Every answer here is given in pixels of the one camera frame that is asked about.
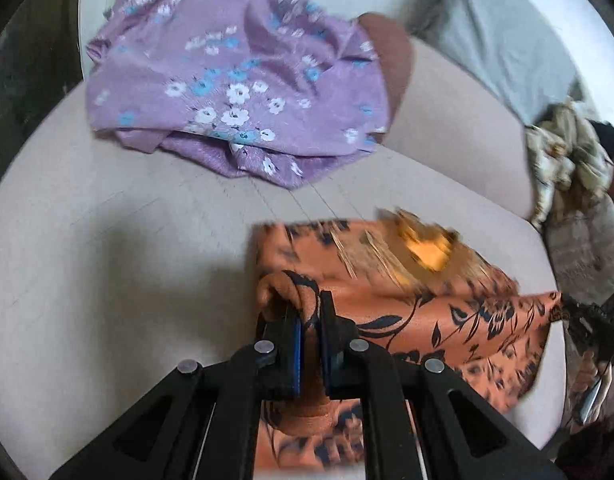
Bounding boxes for brown striped pillow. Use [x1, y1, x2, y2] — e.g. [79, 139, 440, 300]
[544, 195, 614, 427]

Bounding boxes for grey floor mat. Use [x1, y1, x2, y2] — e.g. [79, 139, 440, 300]
[411, 0, 578, 125]

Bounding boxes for purple floral cloth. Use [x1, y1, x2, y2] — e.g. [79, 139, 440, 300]
[86, 0, 390, 188]

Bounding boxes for orange black floral cloth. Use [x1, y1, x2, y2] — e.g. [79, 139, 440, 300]
[255, 210, 562, 471]

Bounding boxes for cream patterned crumpled cloth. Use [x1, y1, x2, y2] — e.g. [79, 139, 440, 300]
[525, 99, 614, 230]

